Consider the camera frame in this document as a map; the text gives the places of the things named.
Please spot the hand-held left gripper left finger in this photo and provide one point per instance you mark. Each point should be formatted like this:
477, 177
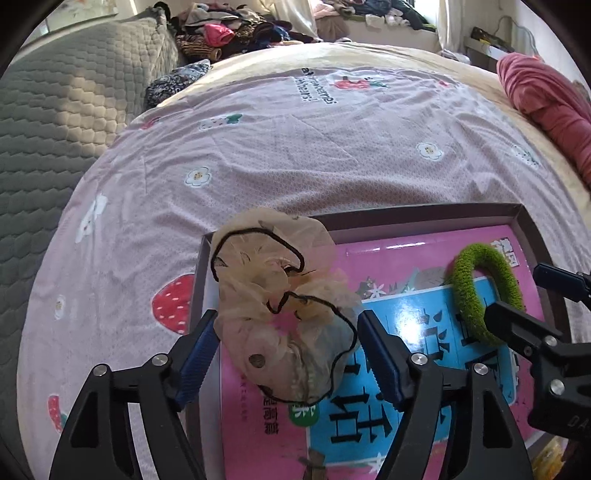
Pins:
199, 364

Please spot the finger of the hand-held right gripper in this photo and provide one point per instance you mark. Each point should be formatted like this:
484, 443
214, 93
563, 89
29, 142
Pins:
563, 279
517, 325

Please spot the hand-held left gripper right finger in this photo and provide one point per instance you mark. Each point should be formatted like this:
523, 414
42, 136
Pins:
379, 362

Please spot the yellow rice cracker packet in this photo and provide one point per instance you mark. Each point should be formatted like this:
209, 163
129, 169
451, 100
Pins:
551, 461

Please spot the beige sheer scrunchie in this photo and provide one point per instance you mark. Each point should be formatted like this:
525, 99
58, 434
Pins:
258, 286

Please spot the brown cardboard box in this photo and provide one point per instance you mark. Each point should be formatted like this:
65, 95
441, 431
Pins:
415, 216

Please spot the pink folded blanket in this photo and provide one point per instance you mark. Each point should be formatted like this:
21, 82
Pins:
554, 106

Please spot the pink strawberry printed bedsheet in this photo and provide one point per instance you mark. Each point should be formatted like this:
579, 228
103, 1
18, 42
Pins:
323, 152

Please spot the white side table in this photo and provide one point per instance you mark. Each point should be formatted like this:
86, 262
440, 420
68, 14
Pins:
482, 57

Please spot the white curtain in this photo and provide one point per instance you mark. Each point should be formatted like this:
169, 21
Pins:
308, 16
449, 23

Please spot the dark floral cloth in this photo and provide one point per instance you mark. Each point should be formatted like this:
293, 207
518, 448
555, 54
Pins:
175, 83

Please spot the grey quilted headboard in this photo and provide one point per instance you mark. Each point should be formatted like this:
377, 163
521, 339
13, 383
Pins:
60, 115

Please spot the clothes on window sill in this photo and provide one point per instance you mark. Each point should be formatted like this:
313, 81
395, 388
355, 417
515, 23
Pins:
369, 10

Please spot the pile of mixed clothes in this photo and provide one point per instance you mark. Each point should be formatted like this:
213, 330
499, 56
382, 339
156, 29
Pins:
240, 32

